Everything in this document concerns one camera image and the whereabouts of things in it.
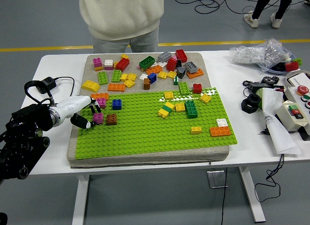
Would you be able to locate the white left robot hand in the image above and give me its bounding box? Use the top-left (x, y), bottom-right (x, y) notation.
top-left (57, 95), bottom-right (102, 131)

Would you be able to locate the green studded baseplate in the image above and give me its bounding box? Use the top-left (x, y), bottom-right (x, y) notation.
top-left (74, 86), bottom-right (238, 161)

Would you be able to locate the yellow curved toy brick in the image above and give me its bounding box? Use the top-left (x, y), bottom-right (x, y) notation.
top-left (81, 80), bottom-right (100, 93)

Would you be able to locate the long orange toy brick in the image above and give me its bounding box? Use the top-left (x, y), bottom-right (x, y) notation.
top-left (91, 93), bottom-right (109, 101)
top-left (186, 68), bottom-right (204, 80)
top-left (107, 83), bottom-right (126, 93)
top-left (145, 64), bottom-right (163, 75)
top-left (209, 126), bottom-right (232, 138)

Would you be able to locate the pink and yellow brick stack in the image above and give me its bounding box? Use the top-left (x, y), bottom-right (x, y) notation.
top-left (93, 57), bottom-right (104, 72)

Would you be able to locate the long red toy brick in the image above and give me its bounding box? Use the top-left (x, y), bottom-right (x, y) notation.
top-left (175, 49), bottom-right (188, 64)
top-left (115, 58), bottom-right (130, 72)

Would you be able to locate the long dark green brick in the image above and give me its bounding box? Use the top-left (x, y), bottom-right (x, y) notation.
top-left (139, 55), bottom-right (156, 71)
top-left (184, 100), bottom-right (199, 119)

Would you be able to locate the yellow and green brick stack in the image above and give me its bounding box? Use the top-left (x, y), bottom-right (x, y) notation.
top-left (157, 101), bottom-right (175, 119)

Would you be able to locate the long grey toy brick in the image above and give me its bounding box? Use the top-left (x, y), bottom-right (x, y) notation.
top-left (184, 61), bottom-right (199, 74)
top-left (157, 51), bottom-right (172, 63)

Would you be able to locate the dark grey angled brick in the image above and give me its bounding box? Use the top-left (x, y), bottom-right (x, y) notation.
top-left (176, 66), bottom-right (186, 80)

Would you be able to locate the black power adapter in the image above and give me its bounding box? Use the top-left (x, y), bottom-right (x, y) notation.
top-left (36, 76), bottom-right (58, 95)

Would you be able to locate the white table leg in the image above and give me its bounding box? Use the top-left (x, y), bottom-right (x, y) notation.
top-left (238, 166), bottom-right (266, 223)
top-left (72, 174), bottom-right (91, 225)

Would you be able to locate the person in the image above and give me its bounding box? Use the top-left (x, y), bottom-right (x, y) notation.
top-left (243, 0), bottom-right (295, 30)
top-left (79, 0), bottom-right (165, 54)

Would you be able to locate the grey-brown mat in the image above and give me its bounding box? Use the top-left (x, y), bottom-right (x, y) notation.
top-left (66, 52), bottom-right (230, 169)

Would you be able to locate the yellow floor tape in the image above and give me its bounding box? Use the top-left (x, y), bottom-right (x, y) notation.
top-left (0, 39), bottom-right (310, 53)

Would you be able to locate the metal floor plate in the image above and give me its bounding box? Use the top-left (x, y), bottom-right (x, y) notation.
top-left (206, 170), bottom-right (229, 189)

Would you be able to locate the black power supply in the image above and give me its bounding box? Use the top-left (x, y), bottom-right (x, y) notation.
top-left (243, 80), bottom-right (284, 94)

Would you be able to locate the clear bubble wrap bag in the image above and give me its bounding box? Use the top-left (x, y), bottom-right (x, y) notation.
top-left (229, 37), bottom-right (295, 70)

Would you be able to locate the black gear wheel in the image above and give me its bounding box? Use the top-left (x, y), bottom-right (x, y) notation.
top-left (261, 75), bottom-right (279, 86)

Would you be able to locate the clear blue-rimmed container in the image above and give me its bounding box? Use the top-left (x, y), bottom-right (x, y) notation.
top-left (257, 52), bottom-right (301, 76)

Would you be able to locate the white paper sheet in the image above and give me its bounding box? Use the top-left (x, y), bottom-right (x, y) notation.
top-left (257, 87), bottom-right (302, 155)

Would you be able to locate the white button control box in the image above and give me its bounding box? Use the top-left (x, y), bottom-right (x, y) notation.
top-left (283, 84), bottom-right (310, 110)

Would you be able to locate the white oval case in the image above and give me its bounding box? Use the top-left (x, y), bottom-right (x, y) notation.
top-left (284, 69), bottom-right (310, 88)

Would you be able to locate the black adapter cord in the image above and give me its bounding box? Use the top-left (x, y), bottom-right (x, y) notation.
top-left (55, 76), bottom-right (75, 99)

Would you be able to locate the black floor cable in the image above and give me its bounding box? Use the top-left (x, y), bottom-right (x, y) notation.
top-left (173, 0), bottom-right (227, 15)
top-left (224, 0), bottom-right (310, 16)

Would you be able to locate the black hanging cable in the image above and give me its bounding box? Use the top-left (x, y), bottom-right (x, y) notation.
top-left (254, 153), bottom-right (284, 203)
top-left (219, 167), bottom-right (229, 225)

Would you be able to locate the white switch box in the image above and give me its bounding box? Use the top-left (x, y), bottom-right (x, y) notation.
top-left (276, 100), bottom-right (310, 133)

